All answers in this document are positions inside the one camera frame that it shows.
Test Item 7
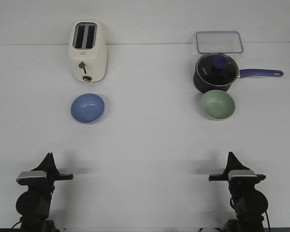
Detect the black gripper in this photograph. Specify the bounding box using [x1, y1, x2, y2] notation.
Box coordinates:
[208, 151, 266, 193]
[28, 152, 74, 193]

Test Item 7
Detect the green bowl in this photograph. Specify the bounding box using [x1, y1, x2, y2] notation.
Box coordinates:
[201, 90, 236, 121]

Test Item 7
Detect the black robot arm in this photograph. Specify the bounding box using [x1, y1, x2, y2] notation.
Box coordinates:
[208, 151, 268, 232]
[16, 152, 73, 232]

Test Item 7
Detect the blue bowl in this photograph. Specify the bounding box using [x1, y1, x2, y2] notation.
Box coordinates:
[71, 93, 105, 124]

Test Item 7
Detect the dark blue saucepan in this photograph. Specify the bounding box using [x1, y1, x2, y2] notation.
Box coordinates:
[193, 65, 284, 93]

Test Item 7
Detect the glass saucepan lid blue knob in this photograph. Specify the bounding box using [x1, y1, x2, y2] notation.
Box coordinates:
[196, 53, 239, 87]

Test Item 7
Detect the clear rectangular container lid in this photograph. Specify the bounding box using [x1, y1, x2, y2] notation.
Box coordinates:
[196, 31, 244, 54]

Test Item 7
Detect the cream two-slot toaster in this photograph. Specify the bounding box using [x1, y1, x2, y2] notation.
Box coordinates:
[68, 19, 107, 82]

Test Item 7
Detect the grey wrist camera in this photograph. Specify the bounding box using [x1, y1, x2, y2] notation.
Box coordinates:
[16, 171, 46, 186]
[228, 170, 257, 181]

